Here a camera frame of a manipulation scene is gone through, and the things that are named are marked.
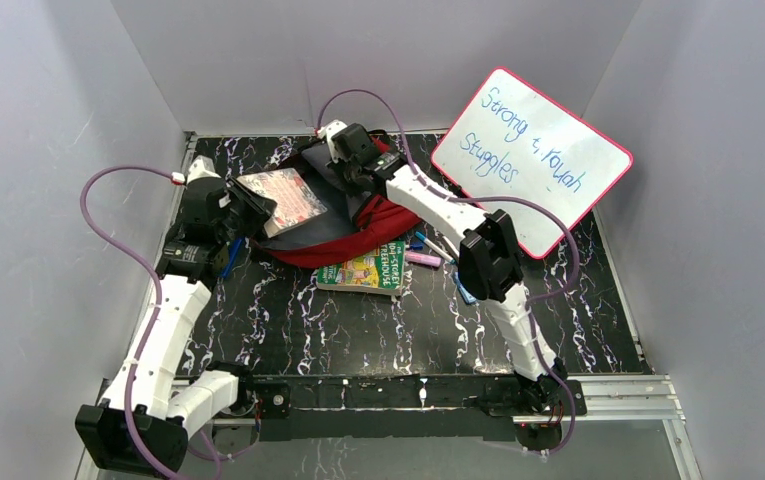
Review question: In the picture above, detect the floral pink book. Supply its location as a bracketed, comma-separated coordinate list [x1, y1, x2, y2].
[236, 168, 328, 238]

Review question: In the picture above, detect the red backpack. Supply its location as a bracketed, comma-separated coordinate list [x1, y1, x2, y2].
[250, 140, 420, 268]

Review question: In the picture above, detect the green book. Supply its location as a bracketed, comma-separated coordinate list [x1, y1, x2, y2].
[315, 241, 406, 296]

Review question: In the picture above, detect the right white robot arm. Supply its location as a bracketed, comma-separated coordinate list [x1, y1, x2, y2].
[317, 121, 566, 414]

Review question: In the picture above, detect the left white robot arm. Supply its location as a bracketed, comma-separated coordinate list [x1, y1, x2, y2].
[75, 173, 275, 479]

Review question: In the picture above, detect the pink highlighter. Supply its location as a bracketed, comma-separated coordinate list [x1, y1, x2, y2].
[404, 251, 444, 268]

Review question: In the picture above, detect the blue-capped white marker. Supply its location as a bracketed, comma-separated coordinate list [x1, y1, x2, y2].
[415, 232, 456, 264]

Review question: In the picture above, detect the pink-framed whiteboard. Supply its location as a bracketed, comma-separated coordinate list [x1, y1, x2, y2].
[431, 67, 633, 229]

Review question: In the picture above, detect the small blue stapler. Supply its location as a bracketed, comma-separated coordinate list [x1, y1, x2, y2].
[453, 271, 478, 305]

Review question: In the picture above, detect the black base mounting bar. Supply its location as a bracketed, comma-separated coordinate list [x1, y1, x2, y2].
[250, 374, 530, 442]

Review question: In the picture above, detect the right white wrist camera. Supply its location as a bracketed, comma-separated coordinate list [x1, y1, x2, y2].
[316, 120, 347, 163]

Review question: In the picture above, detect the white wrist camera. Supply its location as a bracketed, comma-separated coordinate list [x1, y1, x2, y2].
[170, 155, 223, 187]
[316, 120, 347, 163]

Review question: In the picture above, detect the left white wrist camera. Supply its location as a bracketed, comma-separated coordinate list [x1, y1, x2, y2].
[170, 155, 223, 187]

